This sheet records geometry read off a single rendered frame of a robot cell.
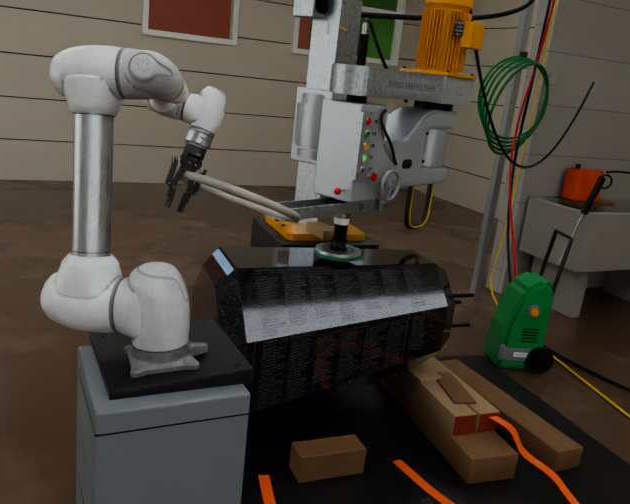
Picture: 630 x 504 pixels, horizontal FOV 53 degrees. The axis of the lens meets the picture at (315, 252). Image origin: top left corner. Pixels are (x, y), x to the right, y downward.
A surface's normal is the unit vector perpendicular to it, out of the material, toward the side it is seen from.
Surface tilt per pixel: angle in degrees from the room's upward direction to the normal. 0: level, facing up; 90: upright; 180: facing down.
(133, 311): 85
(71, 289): 78
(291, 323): 45
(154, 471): 90
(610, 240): 90
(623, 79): 90
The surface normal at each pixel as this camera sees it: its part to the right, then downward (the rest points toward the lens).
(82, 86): -0.14, 0.20
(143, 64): 0.08, 0.04
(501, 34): -0.90, 0.03
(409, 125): -0.33, -0.65
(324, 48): -0.63, 0.14
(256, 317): 0.36, -0.47
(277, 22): 0.44, 0.29
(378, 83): 0.76, 0.26
